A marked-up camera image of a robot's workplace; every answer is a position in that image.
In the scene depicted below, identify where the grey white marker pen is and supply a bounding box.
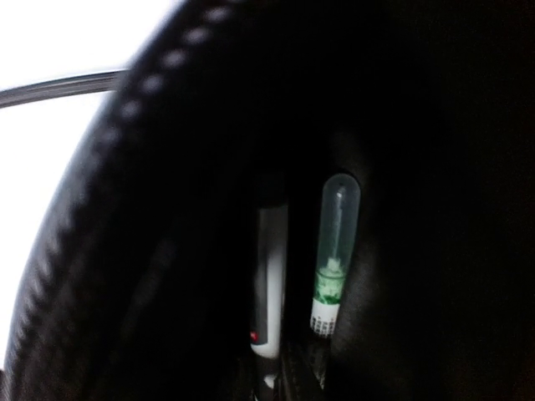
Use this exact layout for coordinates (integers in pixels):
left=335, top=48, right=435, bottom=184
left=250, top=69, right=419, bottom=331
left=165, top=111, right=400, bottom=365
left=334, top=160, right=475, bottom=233
left=249, top=175, right=289, bottom=360

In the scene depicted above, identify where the white glue stick green cap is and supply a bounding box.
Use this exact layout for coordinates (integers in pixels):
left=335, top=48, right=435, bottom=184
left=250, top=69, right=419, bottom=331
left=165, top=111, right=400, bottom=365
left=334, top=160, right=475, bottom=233
left=310, top=174, right=361, bottom=338

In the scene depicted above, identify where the black student backpack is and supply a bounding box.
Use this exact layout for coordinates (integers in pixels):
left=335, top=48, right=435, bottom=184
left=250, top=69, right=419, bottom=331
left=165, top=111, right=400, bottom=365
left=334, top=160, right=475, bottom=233
left=1, top=1, right=534, bottom=400

